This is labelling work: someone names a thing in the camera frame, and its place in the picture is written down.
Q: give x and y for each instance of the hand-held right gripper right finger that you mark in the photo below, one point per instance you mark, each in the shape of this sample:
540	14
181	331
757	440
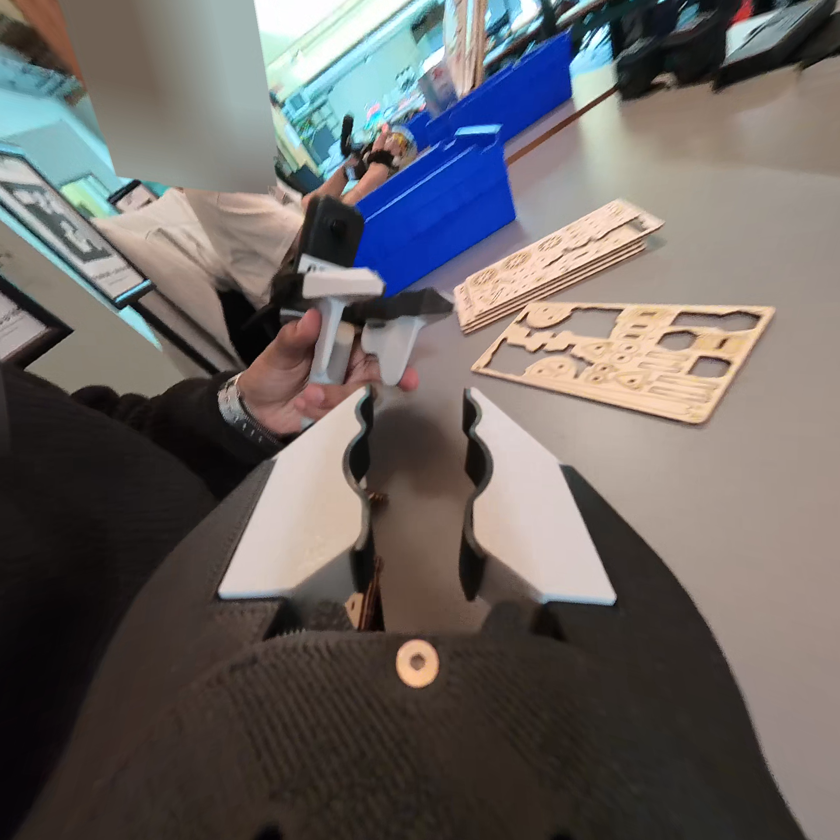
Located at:
531	518

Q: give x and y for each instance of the stack of wooden puzzle sheets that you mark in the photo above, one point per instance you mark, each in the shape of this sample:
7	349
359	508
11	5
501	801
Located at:
558	269

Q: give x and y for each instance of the black laptop bag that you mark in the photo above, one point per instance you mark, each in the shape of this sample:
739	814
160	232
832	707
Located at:
774	39

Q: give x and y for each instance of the cut-out wooden puzzle sheet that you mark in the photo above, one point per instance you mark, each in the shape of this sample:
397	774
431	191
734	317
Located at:
577	374

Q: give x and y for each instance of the person's left hand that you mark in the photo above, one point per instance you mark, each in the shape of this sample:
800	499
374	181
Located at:
282	380

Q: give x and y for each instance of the upright cardboard board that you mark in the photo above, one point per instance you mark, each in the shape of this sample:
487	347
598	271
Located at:
471	46

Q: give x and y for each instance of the grey desk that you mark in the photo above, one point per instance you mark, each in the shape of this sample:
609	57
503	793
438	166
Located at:
722	525

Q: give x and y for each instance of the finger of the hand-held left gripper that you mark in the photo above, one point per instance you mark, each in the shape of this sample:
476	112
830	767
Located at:
394	341
341	282

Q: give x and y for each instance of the black backpack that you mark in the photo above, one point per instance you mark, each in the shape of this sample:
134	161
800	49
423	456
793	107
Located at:
663	59

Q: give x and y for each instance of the small blue plastic bin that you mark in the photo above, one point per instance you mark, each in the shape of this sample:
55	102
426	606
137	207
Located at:
433	216

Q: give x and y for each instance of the large framed tag poster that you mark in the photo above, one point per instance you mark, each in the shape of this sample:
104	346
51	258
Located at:
52	223

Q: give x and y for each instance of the silver wristwatch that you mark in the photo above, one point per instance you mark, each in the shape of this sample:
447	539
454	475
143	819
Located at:
231	401

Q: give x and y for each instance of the small framed poster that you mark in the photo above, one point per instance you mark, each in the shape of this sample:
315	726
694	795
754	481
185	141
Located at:
134	195

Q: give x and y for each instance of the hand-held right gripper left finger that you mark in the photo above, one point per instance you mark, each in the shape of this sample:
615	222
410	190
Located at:
302	518

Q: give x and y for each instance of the large blue plastic bin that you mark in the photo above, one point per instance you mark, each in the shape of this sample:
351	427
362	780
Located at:
518	92

